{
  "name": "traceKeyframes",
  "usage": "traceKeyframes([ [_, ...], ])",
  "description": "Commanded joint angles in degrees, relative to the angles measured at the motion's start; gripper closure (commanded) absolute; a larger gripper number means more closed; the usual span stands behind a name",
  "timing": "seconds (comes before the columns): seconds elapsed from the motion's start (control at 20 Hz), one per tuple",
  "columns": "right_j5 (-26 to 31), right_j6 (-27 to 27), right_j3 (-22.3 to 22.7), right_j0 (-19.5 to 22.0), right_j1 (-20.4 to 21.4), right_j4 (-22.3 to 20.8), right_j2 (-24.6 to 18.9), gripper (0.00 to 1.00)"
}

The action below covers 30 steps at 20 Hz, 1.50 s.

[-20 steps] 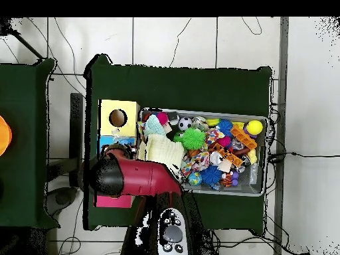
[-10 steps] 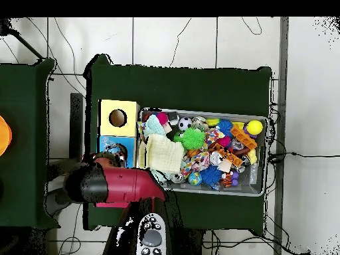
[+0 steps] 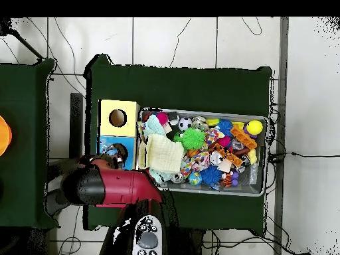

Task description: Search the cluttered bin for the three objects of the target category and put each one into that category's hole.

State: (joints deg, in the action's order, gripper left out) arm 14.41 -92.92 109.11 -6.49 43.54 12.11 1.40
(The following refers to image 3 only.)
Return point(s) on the mint green cloth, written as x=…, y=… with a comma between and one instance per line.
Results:
x=154, y=125

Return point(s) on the green spiky toy with eyes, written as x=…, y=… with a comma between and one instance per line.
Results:
x=194, y=138

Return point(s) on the dark green covered side table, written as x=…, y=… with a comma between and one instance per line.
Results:
x=24, y=93

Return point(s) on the yellow ball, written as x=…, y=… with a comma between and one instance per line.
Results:
x=254, y=127

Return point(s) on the cream knitted cloth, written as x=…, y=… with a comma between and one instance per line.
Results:
x=164, y=154

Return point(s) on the orange plastic building block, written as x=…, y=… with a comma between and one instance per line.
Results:
x=229, y=156
x=243, y=136

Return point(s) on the shallow clear mesh bin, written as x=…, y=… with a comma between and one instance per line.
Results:
x=202, y=189

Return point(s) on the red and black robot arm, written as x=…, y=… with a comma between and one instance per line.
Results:
x=119, y=188

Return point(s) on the dark green table cloth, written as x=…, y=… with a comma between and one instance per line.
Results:
x=186, y=87

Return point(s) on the blue globe ball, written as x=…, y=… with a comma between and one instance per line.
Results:
x=195, y=178

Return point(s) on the blue spiky ball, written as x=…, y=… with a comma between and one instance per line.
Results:
x=225, y=127

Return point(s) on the wooden box with three holes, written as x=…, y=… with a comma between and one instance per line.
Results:
x=127, y=124

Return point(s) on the orange round object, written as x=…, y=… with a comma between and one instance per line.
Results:
x=4, y=135

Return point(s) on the black equipment stand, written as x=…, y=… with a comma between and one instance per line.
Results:
x=76, y=127

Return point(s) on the black and white soccer ball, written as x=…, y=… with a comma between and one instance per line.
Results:
x=185, y=123

